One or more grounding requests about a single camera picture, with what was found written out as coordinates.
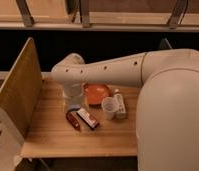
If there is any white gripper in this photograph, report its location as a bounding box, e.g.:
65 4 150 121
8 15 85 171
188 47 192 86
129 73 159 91
63 83 85 111

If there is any orange ceramic bowl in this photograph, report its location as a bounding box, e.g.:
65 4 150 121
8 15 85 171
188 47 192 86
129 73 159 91
84 84 110 105

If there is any red snack bag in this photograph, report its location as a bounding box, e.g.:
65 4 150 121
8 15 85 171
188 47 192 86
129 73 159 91
66 112 81 131

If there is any right dark side panel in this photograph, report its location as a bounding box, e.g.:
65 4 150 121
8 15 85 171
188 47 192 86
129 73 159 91
158 38 172 50

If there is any clear plastic cup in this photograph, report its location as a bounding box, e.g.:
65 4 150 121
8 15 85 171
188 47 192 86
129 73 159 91
101 97 118 120

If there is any left wooden side panel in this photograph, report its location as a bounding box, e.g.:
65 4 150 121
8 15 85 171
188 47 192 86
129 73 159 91
0 38 42 142

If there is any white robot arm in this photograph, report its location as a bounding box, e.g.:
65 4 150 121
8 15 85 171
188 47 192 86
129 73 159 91
51 49 199 171

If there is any wooden shelf with brackets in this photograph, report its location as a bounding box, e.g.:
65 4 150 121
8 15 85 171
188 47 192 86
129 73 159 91
0 0 199 32

